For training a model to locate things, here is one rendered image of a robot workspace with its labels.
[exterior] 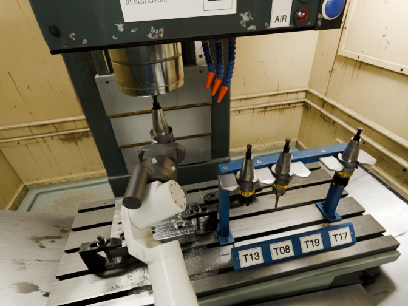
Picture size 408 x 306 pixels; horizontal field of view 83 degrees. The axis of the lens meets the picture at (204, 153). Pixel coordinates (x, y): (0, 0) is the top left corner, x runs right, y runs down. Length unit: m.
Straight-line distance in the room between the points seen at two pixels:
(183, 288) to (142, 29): 0.40
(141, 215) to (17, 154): 1.47
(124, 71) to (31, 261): 1.07
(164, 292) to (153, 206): 0.14
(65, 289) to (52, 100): 1.02
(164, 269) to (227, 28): 0.40
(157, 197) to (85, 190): 1.40
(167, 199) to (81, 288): 0.59
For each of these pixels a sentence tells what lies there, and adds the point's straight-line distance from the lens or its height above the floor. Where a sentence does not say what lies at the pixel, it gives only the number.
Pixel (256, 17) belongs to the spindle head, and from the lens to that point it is 0.40.
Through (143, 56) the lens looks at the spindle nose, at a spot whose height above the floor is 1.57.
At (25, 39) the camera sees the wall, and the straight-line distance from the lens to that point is 1.53.
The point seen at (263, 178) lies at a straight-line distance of 0.69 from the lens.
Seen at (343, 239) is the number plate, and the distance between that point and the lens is 0.99.
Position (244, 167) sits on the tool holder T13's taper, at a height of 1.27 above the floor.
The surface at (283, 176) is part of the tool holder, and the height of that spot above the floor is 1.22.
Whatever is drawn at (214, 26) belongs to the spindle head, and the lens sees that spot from 0.38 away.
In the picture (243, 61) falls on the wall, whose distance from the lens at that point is 1.52.
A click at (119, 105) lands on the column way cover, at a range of 1.08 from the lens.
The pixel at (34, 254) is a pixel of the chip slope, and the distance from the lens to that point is 1.41.
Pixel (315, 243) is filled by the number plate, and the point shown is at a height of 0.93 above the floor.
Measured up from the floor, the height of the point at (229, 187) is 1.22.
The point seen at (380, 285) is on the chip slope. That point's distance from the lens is 1.20.
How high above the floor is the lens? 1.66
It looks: 35 degrees down
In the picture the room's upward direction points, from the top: 4 degrees counter-clockwise
